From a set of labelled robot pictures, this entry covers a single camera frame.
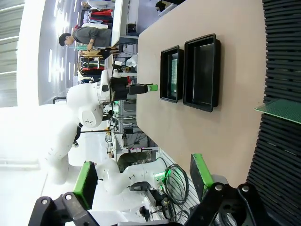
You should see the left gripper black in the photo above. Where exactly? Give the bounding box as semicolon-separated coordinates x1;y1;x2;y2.
110;77;158;101

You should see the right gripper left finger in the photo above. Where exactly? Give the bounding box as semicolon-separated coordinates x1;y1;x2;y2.
34;161;99;226

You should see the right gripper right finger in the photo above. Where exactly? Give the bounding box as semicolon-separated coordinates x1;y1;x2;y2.
185;153;269;226

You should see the black ESD tray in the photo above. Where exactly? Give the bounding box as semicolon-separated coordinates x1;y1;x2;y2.
159;45;184;104
182;33;222;113

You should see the green circuit board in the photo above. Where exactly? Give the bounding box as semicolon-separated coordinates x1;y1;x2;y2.
171;58;178;94
253;98;301;125

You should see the white height-adjustable table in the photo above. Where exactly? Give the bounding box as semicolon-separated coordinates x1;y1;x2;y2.
111;0;140;47

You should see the background man with glasses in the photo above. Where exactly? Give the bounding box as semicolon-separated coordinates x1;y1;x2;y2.
58;26;113;52

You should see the black bag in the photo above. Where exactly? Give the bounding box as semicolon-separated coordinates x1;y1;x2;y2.
155;0;176;12

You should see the clothing rack with garments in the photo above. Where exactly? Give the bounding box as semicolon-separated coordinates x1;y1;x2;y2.
77;1;115;27

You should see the black slotted board rack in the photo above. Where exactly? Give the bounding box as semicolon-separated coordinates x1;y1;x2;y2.
246;0;301;222

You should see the black cable bundle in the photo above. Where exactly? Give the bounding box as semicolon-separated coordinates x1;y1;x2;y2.
161;163;191;226

